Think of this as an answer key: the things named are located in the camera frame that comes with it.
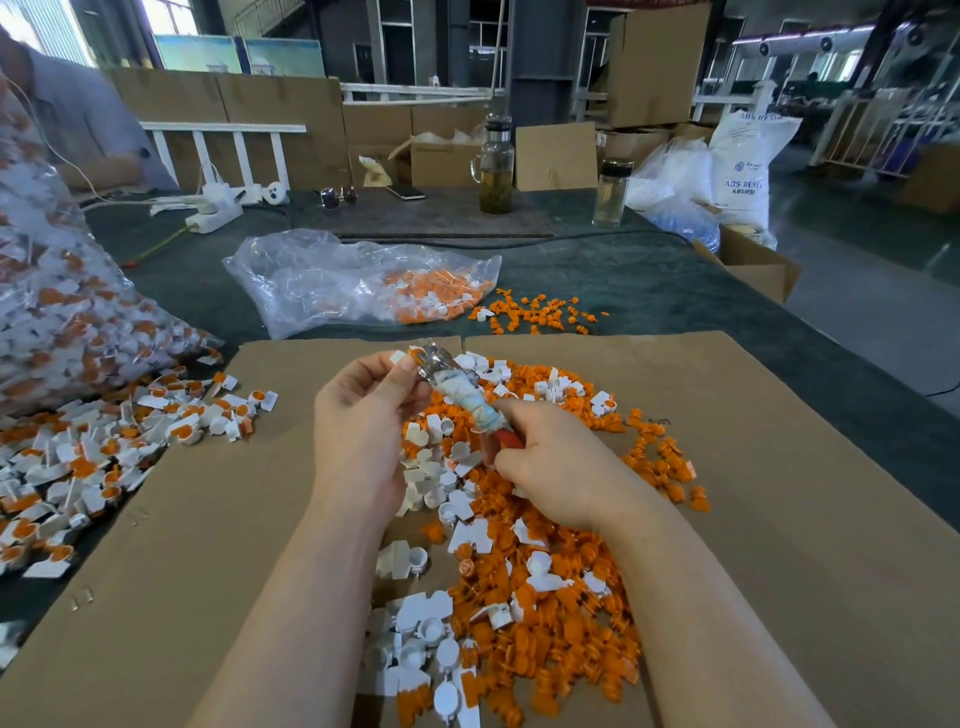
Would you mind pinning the scatter of orange offcuts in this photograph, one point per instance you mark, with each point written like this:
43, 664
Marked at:
540, 312

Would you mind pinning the person's right hand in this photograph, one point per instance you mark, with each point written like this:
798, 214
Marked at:
585, 465

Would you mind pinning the person's left hand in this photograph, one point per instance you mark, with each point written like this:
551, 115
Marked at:
360, 443

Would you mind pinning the flat brown cardboard panel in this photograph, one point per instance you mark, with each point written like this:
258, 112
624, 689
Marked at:
557, 155

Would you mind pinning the open cardboard box with paper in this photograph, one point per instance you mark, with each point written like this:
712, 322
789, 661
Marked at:
443, 161

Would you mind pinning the large clear bag of seals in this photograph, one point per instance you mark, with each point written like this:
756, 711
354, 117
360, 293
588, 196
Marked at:
72, 308

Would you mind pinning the row of upright cardboard sheets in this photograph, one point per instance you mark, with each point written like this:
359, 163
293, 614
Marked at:
315, 108

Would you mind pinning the brown cardboard sheet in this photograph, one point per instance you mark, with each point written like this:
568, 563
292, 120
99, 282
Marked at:
150, 555
848, 518

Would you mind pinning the white railing frame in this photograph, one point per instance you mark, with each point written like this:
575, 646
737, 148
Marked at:
224, 129

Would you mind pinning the clear blue plastic bag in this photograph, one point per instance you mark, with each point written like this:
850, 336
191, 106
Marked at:
675, 195

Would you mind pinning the black phone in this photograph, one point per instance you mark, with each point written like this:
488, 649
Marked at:
407, 192

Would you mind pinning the person's right forearm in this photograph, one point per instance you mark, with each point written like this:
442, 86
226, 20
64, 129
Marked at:
720, 645

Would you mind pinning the glass tea jar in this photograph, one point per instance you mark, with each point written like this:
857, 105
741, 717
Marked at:
495, 162

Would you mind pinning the white power strip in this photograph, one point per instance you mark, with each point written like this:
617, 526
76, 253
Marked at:
216, 212

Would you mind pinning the white woven sack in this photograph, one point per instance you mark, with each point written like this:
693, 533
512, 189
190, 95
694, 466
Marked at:
755, 162

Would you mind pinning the white metal rack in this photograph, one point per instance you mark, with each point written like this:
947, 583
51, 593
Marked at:
885, 132

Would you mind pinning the tall brown cardboard box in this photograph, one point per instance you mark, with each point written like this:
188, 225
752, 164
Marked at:
660, 63

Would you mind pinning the small clear plastic bag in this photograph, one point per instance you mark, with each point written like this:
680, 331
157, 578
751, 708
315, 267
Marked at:
311, 279

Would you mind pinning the open brown cardboard box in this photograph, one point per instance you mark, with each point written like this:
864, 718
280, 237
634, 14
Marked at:
753, 267

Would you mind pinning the pile of assembled white-orange parts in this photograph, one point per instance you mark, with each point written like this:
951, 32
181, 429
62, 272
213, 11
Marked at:
83, 458

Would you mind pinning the pile of orange and white parts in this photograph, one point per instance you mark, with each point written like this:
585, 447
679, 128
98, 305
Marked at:
518, 593

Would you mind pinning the person's left forearm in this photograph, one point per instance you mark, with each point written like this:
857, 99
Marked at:
293, 638

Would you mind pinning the dark steel pillar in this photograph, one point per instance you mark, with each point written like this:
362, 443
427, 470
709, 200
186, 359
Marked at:
548, 60

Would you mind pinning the orange white plastic piece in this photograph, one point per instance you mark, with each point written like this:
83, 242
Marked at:
402, 357
263, 399

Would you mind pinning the glass bottle with black lid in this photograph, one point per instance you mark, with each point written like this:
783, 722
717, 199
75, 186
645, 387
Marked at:
612, 191

